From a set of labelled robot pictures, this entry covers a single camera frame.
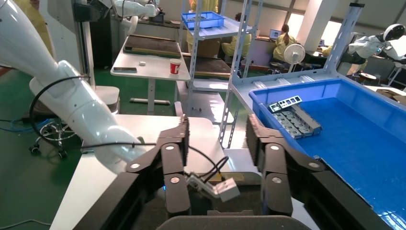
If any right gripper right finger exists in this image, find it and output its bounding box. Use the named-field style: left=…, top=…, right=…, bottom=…
left=246, top=114, right=326, bottom=217

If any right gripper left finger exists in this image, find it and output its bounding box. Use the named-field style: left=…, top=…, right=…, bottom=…
left=126, top=115, right=192, bottom=217

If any flat slotted metal plate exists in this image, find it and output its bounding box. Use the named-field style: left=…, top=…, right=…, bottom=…
left=279, top=110, right=314, bottom=138
left=272, top=112, right=304, bottom=139

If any long grey metal channel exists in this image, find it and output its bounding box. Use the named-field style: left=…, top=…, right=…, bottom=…
left=290, top=104, right=323, bottom=136

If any large blue plastic bin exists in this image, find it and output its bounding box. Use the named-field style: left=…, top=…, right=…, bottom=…
left=248, top=78, right=406, bottom=230

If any white table with single leg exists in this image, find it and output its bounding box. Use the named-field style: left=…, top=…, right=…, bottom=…
left=110, top=34, right=191, bottom=115

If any red paper cup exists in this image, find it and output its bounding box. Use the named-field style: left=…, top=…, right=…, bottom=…
left=169, top=58, right=182, bottom=76

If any black tray on rack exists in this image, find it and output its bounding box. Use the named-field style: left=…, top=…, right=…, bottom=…
left=184, top=56, right=233, bottom=80

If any white background metal rack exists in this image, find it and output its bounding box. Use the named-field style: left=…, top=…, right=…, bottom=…
left=177, top=0, right=254, bottom=115

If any white perforated metal rack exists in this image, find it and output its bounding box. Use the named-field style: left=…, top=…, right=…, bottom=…
left=219, top=0, right=406, bottom=150

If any office chair wheel base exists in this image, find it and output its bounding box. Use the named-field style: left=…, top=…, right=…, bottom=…
left=28, top=120, right=80, bottom=160

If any white standing fan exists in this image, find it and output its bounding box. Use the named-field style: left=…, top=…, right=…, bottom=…
left=282, top=43, right=306, bottom=74

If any white table with cardboard box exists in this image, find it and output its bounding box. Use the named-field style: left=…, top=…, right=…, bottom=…
left=364, top=84, right=406, bottom=106

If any black tray with green rim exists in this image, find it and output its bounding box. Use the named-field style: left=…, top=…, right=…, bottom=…
left=123, top=34, right=182, bottom=59

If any seated person with ponytail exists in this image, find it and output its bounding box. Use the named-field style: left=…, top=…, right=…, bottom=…
left=272, top=24, right=298, bottom=63

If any open brown cardboard box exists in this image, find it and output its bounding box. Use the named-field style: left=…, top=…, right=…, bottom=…
left=375, top=89, right=406, bottom=106

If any seated person in yellow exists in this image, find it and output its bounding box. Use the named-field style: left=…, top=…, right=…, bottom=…
left=221, top=12, right=253, bottom=58

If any small blue plastic bin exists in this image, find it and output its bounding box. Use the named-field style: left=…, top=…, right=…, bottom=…
left=181, top=11, right=226, bottom=31

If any white humanoid robot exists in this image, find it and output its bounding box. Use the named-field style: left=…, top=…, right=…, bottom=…
left=341, top=23, right=406, bottom=69

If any standing person yellow coat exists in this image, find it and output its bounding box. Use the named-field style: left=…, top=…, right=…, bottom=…
left=14, top=0, right=54, bottom=55

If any grey perforated metal bracket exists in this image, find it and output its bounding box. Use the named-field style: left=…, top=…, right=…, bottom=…
left=269, top=95, right=303, bottom=114

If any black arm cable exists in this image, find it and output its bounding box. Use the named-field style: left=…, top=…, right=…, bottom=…
left=29, top=75, right=230, bottom=185

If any blue floor cable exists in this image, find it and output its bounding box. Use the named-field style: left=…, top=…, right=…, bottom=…
left=0, top=118, right=52, bottom=135

